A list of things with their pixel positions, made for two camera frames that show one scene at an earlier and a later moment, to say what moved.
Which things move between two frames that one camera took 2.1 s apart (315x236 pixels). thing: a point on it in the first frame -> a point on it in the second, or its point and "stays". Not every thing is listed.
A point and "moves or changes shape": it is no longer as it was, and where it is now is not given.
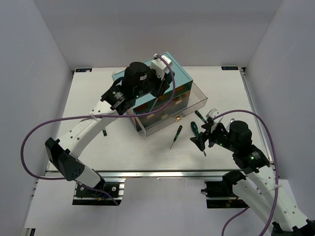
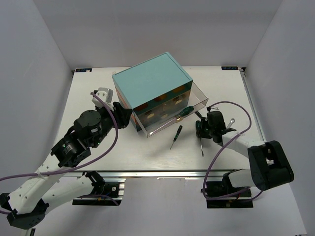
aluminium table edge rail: x=165 y=174 stays
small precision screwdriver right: x=203 y=118 stays
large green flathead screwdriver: x=196 y=132 moves or changes shape
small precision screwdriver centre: x=177 y=135 stays
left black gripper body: x=155 y=86 -> x=108 y=122
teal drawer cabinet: x=173 y=101 stays
